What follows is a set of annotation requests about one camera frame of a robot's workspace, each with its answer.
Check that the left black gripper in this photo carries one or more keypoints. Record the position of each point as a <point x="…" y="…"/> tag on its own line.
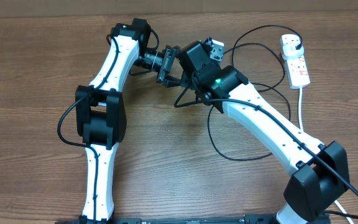
<point x="168" y="80"/>

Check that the white charger plug adapter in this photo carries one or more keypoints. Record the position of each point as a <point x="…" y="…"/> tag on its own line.
<point x="289" y="51"/>

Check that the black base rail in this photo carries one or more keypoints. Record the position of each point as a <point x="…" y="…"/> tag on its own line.
<point x="247" y="219"/>

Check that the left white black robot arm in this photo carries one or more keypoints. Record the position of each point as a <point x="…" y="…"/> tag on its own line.
<point x="100" y="114"/>

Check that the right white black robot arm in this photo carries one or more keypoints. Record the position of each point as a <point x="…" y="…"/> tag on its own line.
<point x="319" y="173"/>

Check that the white power strip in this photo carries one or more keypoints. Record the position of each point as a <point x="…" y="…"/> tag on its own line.
<point x="298" y="75"/>

